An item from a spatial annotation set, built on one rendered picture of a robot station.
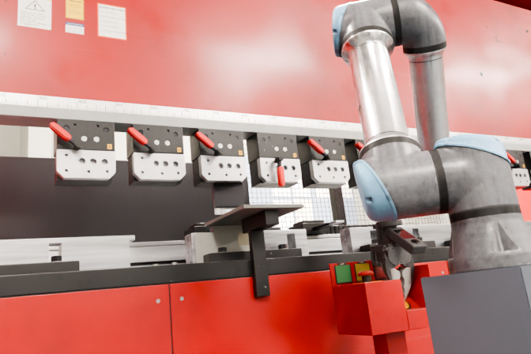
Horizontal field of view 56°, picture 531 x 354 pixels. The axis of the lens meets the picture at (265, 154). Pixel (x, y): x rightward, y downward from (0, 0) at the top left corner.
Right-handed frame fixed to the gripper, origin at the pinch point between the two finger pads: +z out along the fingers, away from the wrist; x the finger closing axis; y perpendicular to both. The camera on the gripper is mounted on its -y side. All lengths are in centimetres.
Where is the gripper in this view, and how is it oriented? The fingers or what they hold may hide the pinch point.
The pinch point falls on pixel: (403, 298)
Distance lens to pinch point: 139.6
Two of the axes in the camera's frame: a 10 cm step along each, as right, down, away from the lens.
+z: 0.7, 9.8, -2.0
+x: -9.2, -0.1, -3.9
